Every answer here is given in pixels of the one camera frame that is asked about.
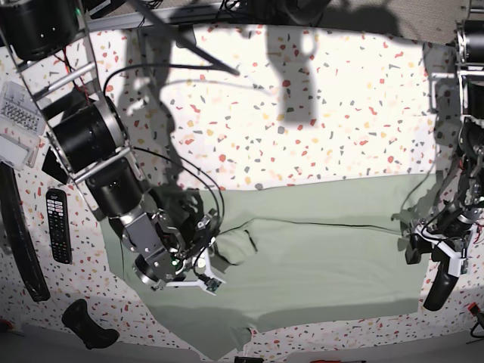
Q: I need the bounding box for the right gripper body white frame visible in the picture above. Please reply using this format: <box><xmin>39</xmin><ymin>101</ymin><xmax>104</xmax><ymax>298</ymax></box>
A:
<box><xmin>132</xmin><ymin>211</ymin><xmax>225</xmax><ymax>295</ymax></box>

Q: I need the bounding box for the clear plastic screw box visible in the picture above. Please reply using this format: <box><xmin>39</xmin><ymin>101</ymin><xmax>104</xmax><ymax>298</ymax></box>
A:
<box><xmin>1</xmin><ymin>81</ymin><xmax>46</xmax><ymax>171</ymax></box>

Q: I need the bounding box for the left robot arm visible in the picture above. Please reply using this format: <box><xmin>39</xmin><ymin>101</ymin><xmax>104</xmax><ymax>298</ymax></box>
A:
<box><xmin>405</xmin><ymin>18</ymin><xmax>483</xmax><ymax>281</ymax></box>

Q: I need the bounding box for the red clamp tool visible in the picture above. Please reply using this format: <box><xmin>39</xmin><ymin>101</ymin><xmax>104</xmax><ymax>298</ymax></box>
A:
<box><xmin>468</xmin><ymin>302</ymin><xmax>484</xmax><ymax>324</ymax></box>

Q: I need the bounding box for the long black curved strip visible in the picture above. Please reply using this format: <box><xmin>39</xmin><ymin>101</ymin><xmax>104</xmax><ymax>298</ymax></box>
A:
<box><xmin>1</xmin><ymin>163</ymin><xmax>51</xmax><ymax>303</ymax></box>

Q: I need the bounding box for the black curved handle piece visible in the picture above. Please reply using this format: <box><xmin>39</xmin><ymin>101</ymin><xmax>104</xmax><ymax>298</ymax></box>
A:
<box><xmin>61</xmin><ymin>299</ymin><xmax>119</xmax><ymax>349</ymax></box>

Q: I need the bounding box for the black TV remote control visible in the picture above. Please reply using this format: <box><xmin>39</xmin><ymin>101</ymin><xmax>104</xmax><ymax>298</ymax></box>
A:
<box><xmin>45</xmin><ymin>188</ymin><xmax>72</xmax><ymax>265</ymax></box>

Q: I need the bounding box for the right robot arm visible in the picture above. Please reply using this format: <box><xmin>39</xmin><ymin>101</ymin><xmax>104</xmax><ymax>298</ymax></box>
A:
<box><xmin>1</xmin><ymin>1</ymin><xmax>222</xmax><ymax>294</ymax></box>

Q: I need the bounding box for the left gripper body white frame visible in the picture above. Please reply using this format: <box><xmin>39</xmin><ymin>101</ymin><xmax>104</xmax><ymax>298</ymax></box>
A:
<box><xmin>405</xmin><ymin>211</ymin><xmax>477</xmax><ymax>276</ymax></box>

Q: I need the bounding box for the black curved shell right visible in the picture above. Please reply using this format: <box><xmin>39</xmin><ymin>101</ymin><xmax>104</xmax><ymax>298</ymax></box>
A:
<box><xmin>423</xmin><ymin>262</ymin><xmax>458</xmax><ymax>312</ymax></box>

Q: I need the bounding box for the light green T-shirt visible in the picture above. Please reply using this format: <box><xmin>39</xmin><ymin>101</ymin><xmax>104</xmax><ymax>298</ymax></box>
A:
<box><xmin>101</xmin><ymin>174</ymin><xmax>440</xmax><ymax>360</ymax></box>

